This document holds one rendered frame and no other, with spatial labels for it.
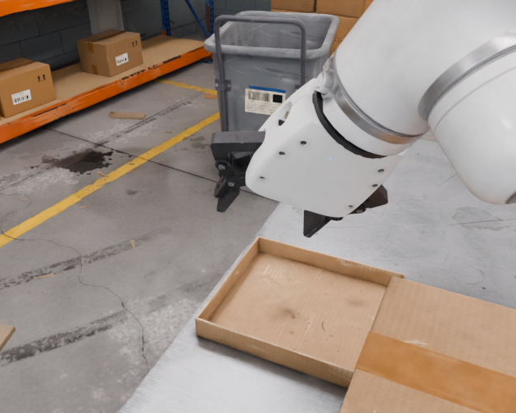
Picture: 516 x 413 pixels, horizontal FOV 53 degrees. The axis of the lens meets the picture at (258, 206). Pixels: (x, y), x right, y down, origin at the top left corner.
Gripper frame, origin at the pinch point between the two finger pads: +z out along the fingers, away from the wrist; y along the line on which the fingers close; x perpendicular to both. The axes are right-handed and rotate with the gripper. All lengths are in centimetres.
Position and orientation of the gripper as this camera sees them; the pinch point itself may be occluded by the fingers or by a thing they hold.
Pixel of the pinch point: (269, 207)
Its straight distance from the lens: 49.6
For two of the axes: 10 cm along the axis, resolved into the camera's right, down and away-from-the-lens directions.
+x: 0.7, -8.5, 5.3
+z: -4.2, 4.6, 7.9
